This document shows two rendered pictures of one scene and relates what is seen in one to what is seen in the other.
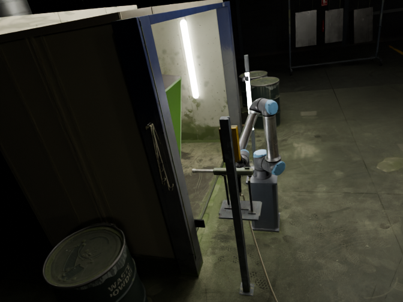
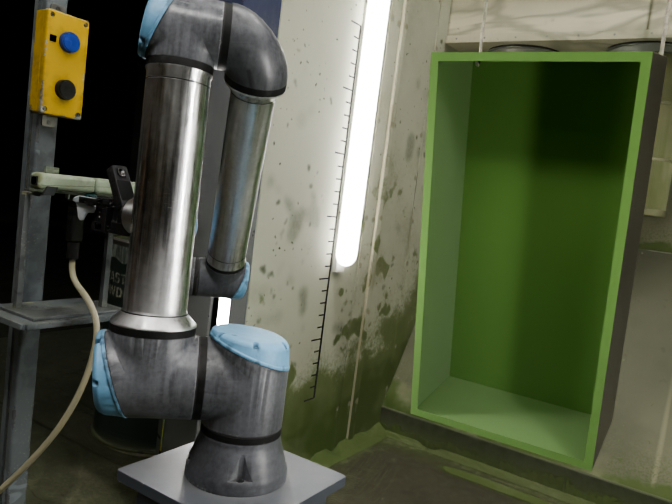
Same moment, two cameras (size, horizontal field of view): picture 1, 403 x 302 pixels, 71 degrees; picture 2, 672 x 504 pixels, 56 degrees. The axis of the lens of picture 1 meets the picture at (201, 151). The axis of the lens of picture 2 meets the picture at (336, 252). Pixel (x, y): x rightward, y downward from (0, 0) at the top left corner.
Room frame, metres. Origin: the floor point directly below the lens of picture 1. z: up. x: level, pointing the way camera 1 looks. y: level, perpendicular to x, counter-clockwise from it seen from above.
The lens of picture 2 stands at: (2.85, -1.67, 1.18)
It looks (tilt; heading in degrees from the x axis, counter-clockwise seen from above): 5 degrees down; 102
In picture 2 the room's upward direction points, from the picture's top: 7 degrees clockwise
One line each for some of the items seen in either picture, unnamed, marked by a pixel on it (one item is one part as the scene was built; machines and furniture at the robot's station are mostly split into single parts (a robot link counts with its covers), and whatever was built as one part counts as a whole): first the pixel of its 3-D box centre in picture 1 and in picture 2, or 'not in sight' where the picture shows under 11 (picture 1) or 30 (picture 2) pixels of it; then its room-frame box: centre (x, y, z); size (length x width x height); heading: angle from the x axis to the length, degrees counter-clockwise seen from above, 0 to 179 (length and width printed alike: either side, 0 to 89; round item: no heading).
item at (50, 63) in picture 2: (229, 144); (59, 66); (1.73, -0.20, 1.42); 0.12 x 0.06 x 0.26; 70
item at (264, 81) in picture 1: (263, 81); not in sight; (5.17, -1.36, 0.86); 0.54 x 0.54 x 0.01
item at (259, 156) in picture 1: (261, 159); (242, 376); (2.46, -0.58, 0.83); 0.17 x 0.15 x 0.18; 27
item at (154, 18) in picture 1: (201, 9); not in sight; (3.33, -0.26, 2.26); 2.70 x 0.05 x 0.06; 160
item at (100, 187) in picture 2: (223, 179); (116, 216); (1.89, -0.13, 1.05); 0.49 x 0.05 x 0.23; 70
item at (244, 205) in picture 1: (238, 191); (69, 249); (1.83, -0.23, 0.95); 0.26 x 0.15 x 0.32; 70
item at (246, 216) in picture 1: (240, 210); (59, 312); (1.81, -0.22, 0.78); 0.31 x 0.23 x 0.01; 70
